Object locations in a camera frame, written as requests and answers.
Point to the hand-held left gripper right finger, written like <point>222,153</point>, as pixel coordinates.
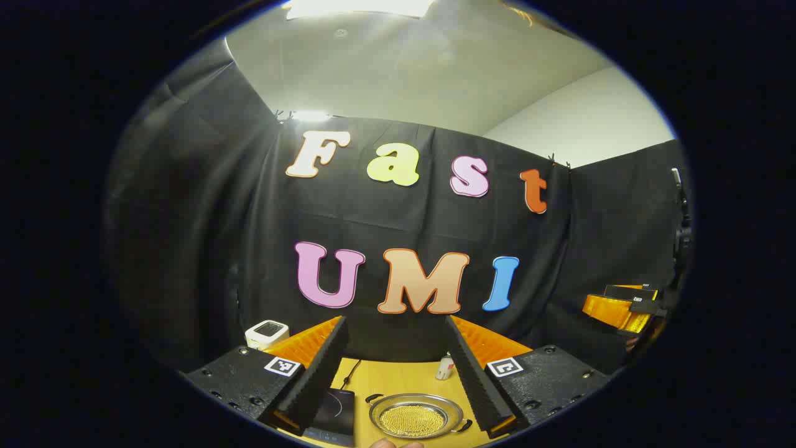
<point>476,379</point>

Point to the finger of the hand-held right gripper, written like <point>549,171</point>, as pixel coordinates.
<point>612,311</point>
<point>631,292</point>

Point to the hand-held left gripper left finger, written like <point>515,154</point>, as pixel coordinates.
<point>320,373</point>

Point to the black induction cooktop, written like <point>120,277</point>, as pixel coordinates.
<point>333,414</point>

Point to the clear bottle with pink label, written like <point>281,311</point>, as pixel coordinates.
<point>444,367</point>

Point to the white toaster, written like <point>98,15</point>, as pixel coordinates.
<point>266,334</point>

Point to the pile of yellow beads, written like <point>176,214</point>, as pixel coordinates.
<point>411,420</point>

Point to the black cloth clip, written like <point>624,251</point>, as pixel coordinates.
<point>283,116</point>
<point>558,162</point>

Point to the ceiling light panel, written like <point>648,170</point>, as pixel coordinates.
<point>360,7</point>
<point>311,116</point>

